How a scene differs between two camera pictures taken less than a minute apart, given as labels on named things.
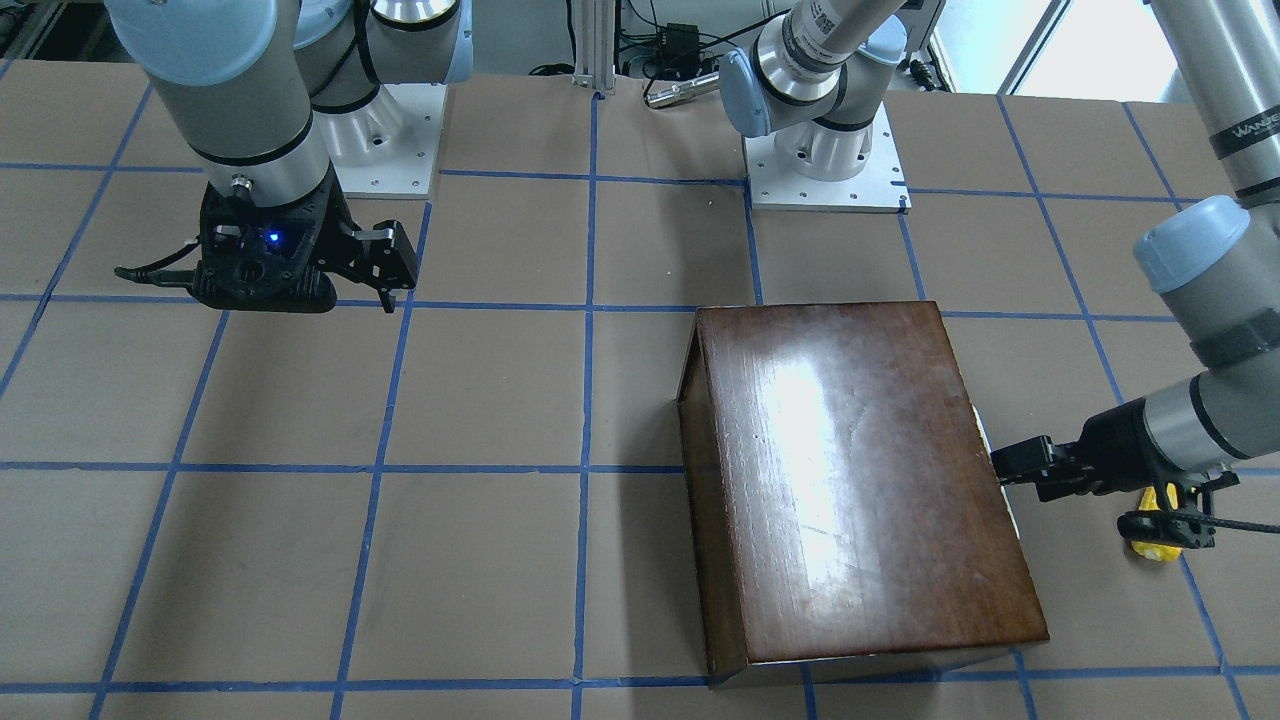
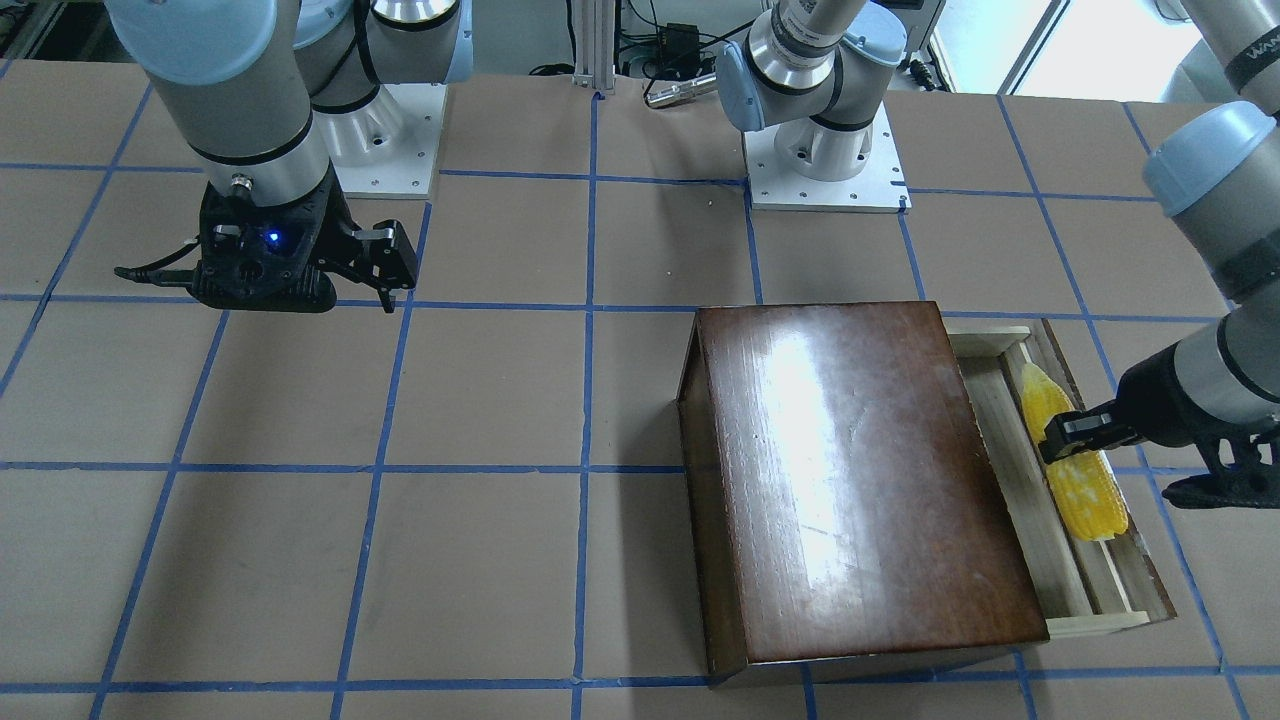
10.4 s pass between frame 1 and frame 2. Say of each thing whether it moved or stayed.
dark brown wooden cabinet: stayed
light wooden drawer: moved
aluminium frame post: stayed
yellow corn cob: moved
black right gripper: stayed
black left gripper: moved
